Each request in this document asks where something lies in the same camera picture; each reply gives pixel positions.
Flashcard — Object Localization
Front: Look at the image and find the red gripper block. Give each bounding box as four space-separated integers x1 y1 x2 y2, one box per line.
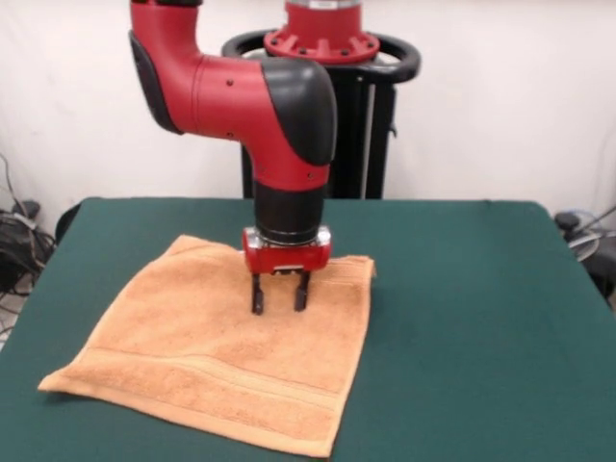
242 226 333 317

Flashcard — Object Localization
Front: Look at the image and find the orange terry towel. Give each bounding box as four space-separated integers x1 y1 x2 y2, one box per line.
37 234 376 459

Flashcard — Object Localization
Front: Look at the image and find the dark green table cloth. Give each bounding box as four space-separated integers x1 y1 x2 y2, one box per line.
0 195 616 462

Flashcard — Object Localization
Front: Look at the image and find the grey chair base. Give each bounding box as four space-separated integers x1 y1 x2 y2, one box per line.
552 205 616 264

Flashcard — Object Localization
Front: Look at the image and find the black chair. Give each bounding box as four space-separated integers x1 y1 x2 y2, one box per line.
582 240 616 309

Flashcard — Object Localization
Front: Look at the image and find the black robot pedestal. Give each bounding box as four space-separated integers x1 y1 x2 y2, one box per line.
220 29 423 200

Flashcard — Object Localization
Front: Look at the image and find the black cable tangle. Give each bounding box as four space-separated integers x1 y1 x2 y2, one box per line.
0 153 58 338

